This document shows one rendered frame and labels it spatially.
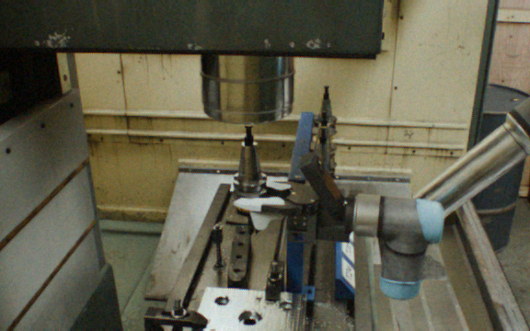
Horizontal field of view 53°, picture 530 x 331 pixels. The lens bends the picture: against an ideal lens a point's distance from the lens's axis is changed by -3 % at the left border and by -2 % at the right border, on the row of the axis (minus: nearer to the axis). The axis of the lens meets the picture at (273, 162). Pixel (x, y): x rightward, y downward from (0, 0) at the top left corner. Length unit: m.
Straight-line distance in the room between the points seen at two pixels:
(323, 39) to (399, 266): 0.44
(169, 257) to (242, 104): 1.15
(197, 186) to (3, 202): 1.16
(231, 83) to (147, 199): 1.47
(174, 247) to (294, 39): 1.29
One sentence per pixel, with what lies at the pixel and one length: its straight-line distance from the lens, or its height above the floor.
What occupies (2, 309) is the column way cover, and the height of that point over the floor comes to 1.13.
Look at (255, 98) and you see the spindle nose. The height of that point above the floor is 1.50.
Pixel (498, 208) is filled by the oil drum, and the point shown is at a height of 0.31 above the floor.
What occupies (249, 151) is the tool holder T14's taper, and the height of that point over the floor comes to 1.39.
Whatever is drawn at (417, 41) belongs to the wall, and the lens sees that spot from 1.93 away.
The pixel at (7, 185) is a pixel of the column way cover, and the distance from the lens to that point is 1.05.
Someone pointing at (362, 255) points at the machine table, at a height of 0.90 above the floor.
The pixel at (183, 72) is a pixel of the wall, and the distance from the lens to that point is 2.02.
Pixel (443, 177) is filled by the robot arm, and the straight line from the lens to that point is 1.08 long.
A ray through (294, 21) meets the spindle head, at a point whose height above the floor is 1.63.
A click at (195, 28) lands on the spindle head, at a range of 0.78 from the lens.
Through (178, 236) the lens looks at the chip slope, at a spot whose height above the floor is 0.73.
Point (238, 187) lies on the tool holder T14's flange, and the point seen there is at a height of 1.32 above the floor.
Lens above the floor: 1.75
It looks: 24 degrees down
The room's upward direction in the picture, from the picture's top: straight up
